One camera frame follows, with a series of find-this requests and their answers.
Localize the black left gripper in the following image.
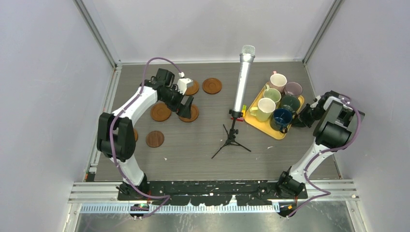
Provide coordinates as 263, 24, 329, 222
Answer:
161, 86, 193, 119

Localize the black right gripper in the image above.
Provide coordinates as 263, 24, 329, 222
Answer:
289, 103, 324, 128

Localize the brown wooden coaster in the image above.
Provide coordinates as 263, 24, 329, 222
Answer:
179, 104, 199, 123
185, 80, 199, 96
150, 103, 172, 122
133, 129, 138, 142
202, 78, 222, 95

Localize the dark walnut wooden coaster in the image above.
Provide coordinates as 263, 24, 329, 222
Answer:
146, 130, 164, 148

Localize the cream yellow mug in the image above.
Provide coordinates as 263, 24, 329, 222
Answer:
249, 98, 276, 122

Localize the yellow tray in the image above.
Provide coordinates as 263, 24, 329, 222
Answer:
244, 87, 305, 140

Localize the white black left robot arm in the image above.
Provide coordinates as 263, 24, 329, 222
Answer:
96, 68, 193, 200

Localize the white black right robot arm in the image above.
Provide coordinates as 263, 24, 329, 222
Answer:
275, 90, 365, 199

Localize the dark green mug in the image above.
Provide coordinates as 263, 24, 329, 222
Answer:
279, 95, 301, 114

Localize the dark blue mug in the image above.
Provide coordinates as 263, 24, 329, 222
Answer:
269, 108, 293, 134

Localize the mauve purple mug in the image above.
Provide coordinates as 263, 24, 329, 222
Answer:
284, 82, 303, 97

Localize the light green mug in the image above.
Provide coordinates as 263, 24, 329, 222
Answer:
263, 84, 281, 105

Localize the pink cream mug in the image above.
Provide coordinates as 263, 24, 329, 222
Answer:
268, 71, 287, 92

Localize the black microphone tripod stand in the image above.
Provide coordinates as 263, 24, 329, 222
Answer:
211, 109, 251, 159

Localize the colourful toy brick block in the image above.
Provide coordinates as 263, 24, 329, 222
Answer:
229, 105, 247, 122

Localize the silver microphone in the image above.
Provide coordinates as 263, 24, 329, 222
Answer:
231, 45, 255, 118

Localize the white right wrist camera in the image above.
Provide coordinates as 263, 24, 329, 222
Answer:
310, 95, 326, 109

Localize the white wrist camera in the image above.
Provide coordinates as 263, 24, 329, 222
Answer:
310, 95, 326, 109
177, 72, 193, 95

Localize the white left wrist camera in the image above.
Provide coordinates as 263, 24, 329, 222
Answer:
177, 72, 193, 95

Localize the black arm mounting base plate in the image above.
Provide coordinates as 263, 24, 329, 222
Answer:
117, 180, 308, 206

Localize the aluminium front rail frame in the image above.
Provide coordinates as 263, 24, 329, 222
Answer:
69, 179, 359, 216

